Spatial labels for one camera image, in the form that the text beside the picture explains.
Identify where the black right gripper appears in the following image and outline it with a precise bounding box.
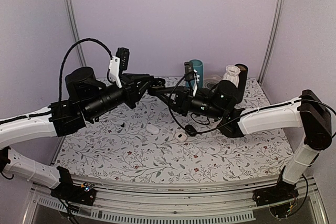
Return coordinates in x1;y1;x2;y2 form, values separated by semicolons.
156;85;225;120

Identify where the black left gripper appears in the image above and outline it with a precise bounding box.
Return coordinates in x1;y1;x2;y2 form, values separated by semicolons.
83;73;154;120

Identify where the black earbud charging case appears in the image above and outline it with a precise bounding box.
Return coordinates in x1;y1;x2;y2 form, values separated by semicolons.
150;78;166;89

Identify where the white earbud charging case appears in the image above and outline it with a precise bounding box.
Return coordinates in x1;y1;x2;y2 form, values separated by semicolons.
146;124;160;135

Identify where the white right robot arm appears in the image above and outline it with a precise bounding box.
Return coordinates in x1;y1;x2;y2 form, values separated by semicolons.
148;78;333;201

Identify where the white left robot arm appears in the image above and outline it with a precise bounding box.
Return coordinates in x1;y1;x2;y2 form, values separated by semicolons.
1;67;154;200

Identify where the cream case with black oval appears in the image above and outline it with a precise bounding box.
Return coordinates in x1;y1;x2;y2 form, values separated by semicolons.
175;132;188;142

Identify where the teal tall vase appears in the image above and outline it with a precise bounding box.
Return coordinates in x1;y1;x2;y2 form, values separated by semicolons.
184;59;203;88

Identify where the clear tape roll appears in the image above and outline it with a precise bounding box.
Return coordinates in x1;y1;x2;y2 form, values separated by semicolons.
203;74;222;89

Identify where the floral patterned table mat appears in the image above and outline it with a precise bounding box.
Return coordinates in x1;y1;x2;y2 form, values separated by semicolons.
55;95;293;184

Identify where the white ribbed vase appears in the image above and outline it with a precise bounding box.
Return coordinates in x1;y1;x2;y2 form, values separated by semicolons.
223;65;240;87

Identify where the black cylinder vase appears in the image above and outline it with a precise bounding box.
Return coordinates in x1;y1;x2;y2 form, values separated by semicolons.
235;63;248;92

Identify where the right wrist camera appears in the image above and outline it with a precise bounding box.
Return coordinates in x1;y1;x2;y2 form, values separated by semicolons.
184;67;198;96

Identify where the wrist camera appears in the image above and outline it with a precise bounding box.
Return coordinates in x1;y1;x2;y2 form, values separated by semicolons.
107;47;130;88
184;67;198;96

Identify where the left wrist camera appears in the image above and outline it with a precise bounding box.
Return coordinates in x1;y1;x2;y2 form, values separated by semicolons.
107;47;130;88

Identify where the aluminium front rail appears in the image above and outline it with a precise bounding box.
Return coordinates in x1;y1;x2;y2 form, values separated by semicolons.
24;176;329;223

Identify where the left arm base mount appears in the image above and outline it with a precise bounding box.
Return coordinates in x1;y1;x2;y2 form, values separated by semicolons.
50;166;97;206

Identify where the aluminium frame post left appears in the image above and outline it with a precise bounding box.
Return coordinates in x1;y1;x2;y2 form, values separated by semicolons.
64;0;87;67

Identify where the aluminium frame post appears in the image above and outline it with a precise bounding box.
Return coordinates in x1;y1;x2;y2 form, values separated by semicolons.
64;0;87;67
257;0;285;86

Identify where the aluminium frame post right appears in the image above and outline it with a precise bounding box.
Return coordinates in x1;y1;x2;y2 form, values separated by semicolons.
257;0;285;86

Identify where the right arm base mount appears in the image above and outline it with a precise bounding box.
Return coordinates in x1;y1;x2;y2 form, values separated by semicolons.
253;167;299;206

